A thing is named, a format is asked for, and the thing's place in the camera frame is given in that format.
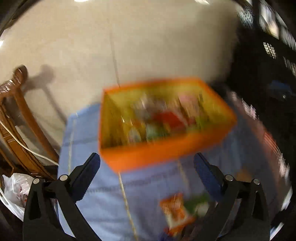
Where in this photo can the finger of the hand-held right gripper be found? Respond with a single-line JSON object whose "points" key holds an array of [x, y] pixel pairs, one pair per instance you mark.
{"points": [[278, 88]]}

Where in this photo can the green yellow snack packet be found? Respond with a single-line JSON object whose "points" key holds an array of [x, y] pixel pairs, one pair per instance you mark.
{"points": [[155, 132]]}

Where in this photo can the red snack packet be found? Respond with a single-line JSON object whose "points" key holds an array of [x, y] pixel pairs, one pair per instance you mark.
{"points": [[171, 119]]}

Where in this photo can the white plastic bag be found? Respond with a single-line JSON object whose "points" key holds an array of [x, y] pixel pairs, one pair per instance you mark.
{"points": [[16, 188]]}

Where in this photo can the orange cardboard box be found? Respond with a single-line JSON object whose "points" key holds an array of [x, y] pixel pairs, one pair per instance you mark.
{"points": [[166, 153]]}

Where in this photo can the blue checked tablecloth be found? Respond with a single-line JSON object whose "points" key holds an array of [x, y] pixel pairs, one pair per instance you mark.
{"points": [[138, 192]]}

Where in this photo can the orange red bread packet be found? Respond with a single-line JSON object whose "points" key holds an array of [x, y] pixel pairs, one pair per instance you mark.
{"points": [[175, 213]]}

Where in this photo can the framed picture behind furniture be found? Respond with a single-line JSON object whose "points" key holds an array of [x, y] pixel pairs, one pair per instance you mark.
{"points": [[269, 18]]}

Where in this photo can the carved wooden chair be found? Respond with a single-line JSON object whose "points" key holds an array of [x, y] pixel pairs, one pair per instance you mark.
{"points": [[16, 129]]}

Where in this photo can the dark carved wooden furniture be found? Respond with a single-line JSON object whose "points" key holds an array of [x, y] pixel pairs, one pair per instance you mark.
{"points": [[261, 58]]}

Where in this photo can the green white snack packet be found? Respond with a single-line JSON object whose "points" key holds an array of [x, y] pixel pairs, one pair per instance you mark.
{"points": [[198, 205]]}

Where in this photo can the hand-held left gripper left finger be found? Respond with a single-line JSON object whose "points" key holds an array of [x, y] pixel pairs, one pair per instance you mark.
{"points": [[86, 176]]}

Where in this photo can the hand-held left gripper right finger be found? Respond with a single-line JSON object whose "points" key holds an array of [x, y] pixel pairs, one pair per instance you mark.
{"points": [[209, 178]]}

